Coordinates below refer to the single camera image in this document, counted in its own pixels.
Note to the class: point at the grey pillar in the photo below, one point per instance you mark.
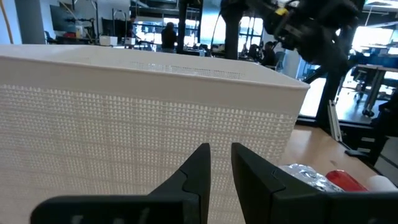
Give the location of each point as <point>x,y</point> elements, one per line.
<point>29,21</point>

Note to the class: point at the white plastic bottle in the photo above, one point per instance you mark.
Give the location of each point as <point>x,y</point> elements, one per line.
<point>381,183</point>

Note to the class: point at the white box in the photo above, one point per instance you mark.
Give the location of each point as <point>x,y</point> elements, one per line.
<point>108,40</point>

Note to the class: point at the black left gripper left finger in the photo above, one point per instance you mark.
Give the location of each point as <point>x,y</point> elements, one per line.
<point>186,199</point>

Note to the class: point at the black frame post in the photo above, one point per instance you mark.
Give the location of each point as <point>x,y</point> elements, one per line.
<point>182,28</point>
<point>233,34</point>

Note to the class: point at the red plastic item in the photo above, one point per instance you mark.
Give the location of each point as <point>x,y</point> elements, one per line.
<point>345,180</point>

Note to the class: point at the white perforated plastic basket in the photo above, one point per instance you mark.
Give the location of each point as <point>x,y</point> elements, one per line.
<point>124,118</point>

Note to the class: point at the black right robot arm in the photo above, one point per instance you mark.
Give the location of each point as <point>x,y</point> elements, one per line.
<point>332,87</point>

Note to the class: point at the person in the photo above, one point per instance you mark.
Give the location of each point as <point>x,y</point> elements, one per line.
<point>131,26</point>
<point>253,52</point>
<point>268,54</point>
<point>168,39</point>

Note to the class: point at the aluminium extrusion strut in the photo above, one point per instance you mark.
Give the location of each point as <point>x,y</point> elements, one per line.
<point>334,121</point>

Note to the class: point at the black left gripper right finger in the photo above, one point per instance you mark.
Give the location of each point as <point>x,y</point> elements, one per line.
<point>264,199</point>

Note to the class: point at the office table on castors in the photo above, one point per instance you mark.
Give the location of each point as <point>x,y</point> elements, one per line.
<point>374,84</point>

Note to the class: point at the silver foil packet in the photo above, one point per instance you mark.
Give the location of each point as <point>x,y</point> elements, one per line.
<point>308,175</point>

